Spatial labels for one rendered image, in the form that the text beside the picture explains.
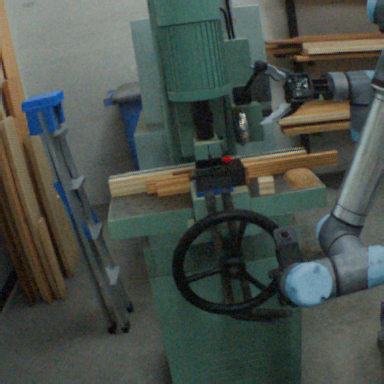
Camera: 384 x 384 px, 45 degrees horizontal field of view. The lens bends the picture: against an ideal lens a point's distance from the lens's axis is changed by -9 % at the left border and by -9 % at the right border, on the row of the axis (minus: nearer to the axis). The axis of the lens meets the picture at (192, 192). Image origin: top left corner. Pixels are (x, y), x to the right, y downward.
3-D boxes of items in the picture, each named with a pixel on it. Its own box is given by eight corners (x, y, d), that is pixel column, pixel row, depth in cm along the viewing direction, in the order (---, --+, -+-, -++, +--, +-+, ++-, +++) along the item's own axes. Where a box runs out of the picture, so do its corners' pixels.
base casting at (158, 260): (147, 278, 138) (141, 249, 135) (147, 202, 192) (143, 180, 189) (302, 251, 139) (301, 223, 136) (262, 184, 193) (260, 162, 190)
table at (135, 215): (108, 257, 125) (103, 236, 122) (115, 211, 153) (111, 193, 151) (338, 219, 126) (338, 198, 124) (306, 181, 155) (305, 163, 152)
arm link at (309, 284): (341, 302, 78) (292, 314, 78) (327, 296, 88) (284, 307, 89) (333, 256, 79) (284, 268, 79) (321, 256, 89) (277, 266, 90)
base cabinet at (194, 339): (183, 433, 163) (146, 279, 138) (175, 344, 217) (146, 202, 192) (301, 412, 164) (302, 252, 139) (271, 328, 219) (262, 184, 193)
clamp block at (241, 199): (196, 233, 124) (191, 200, 121) (191, 212, 137) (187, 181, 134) (254, 224, 125) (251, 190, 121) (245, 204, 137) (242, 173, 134)
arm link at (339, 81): (336, 74, 125) (341, 103, 126) (321, 75, 125) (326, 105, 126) (345, 69, 118) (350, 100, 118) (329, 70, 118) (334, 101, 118)
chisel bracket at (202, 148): (199, 174, 141) (195, 145, 138) (195, 159, 154) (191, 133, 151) (225, 170, 141) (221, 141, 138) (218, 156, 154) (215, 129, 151)
